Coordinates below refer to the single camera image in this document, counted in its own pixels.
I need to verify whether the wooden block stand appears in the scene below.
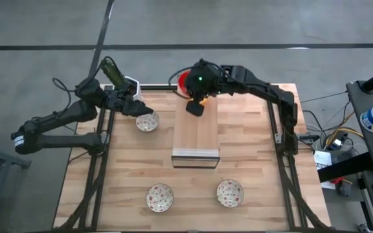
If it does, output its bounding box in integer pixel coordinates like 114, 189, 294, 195
171, 84, 221, 170

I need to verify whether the small red grey tool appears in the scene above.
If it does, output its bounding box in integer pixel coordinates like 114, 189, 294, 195
331, 177, 354, 197

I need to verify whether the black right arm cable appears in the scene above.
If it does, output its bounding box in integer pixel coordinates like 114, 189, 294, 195
168, 66, 194, 99

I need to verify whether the red round dish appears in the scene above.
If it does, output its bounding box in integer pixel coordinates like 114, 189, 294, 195
177, 70, 194, 98

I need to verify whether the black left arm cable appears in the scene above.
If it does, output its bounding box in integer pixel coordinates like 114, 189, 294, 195
52, 56, 118, 113

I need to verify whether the grey metal cart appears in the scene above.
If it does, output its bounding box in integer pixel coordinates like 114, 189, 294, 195
317, 80, 373, 233

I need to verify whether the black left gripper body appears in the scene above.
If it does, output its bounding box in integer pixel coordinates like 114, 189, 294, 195
106, 88, 135, 115

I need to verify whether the white paper sheet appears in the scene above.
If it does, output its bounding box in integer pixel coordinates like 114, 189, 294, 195
313, 150, 336, 190

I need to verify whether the small green bowl floral inside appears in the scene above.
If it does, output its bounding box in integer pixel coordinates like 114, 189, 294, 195
135, 111, 160, 133

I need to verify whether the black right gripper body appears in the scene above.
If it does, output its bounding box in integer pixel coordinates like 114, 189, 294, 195
185, 58, 227, 100

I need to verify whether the green cactus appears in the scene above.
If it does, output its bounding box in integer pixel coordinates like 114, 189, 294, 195
100, 58, 128, 90

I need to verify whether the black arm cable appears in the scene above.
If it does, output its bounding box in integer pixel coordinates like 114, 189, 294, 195
52, 56, 118, 113
168, 66, 194, 99

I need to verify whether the bundle of floor cables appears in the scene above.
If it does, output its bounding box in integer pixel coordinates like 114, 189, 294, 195
299, 90, 368, 153

